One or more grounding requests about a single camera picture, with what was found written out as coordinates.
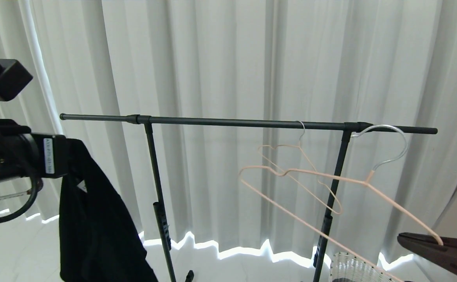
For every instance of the black garment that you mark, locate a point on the black garment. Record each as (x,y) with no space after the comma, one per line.
(95,235)

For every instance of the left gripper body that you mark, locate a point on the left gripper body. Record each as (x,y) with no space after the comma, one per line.
(17,156)

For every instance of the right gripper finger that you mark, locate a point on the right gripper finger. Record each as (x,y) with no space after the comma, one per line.
(436,252)

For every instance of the pink clothes hanger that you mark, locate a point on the pink clothes hanger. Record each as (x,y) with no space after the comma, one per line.
(287,146)
(370,177)

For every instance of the white laundry basket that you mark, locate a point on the white laundry basket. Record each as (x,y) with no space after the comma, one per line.
(349,266)

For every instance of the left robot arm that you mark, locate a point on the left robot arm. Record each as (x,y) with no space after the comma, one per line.
(1,197)

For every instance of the black clothes rack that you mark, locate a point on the black clothes rack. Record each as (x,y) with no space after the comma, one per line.
(232,122)

